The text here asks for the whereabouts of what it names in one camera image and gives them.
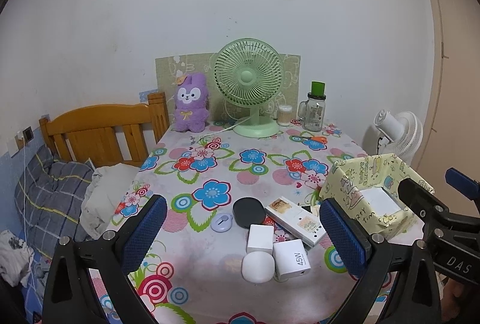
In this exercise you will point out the purple plush bunny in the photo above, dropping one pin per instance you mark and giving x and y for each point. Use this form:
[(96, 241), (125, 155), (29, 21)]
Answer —
[(191, 103)]

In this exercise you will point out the white rectangular remote box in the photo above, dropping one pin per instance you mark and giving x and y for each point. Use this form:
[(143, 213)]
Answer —
[(296, 220)]

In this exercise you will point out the small white cube charger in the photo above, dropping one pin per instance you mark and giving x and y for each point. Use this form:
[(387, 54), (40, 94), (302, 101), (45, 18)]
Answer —
[(260, 238)]

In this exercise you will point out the wooden bed headboard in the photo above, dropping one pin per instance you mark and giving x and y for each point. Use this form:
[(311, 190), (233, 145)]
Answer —
[(106, 134)]

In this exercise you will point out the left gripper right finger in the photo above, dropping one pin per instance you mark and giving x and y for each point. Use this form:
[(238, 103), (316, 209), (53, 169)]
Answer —
[(414, 296)]

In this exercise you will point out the plaid grey pillow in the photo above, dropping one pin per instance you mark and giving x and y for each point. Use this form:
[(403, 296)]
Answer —
[(48, 197)]

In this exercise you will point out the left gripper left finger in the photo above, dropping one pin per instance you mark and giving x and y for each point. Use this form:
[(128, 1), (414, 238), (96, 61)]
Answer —
[(70, 295)]

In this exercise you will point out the green desk fan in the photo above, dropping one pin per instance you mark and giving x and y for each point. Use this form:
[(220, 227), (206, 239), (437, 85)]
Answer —
[(249, 74)]

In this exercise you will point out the white oval case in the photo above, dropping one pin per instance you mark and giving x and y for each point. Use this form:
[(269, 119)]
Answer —
[(258, 267)]

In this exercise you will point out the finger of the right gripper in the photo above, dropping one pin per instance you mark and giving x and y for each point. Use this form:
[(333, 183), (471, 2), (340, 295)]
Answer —
[(425, 205), (463, 184)]

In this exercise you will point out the wall power socket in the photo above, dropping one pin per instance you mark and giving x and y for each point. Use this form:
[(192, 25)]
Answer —
[(27, 134)]

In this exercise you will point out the beige door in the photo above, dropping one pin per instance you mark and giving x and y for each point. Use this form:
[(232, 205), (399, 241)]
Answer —
[(451, 134)]

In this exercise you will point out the white standing fan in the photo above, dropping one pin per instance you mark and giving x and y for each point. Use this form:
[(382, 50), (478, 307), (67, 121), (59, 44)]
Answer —
[(400, 133)]

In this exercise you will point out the cartoon cardboard backboard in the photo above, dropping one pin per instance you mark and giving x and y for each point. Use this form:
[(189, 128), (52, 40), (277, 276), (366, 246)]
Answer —
[(169, 69)]

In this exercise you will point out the yellow cartoon storage box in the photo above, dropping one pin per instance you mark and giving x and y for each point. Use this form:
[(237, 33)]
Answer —
[(367, 190)]

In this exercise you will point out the glass jar green lid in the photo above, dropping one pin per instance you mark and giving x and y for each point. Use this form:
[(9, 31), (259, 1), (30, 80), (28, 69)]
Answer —
[(311, 111)]

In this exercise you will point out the orange scissors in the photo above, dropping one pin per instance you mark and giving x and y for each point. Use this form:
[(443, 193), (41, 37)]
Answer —
[(319, 139)]

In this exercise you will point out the black round case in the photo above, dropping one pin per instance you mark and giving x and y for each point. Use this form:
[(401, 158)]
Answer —
[(247, 211)]

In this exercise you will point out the cotton swab container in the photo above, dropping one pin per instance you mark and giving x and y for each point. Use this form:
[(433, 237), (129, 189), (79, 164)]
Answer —
[(284, 114)]

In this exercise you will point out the white crumpled cloth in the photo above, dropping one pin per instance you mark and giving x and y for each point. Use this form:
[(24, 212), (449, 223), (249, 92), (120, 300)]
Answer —
[(107, 188)]

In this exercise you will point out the lilac round tape measure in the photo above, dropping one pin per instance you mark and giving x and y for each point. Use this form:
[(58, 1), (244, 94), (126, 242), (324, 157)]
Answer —
[(222, 222)]

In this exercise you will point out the white 45W charger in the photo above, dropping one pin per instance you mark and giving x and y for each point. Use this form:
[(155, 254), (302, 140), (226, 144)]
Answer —
[(291, 259)]

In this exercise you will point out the floral tablecloth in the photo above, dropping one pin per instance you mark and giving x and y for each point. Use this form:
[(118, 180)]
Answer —
[(241, 241)]

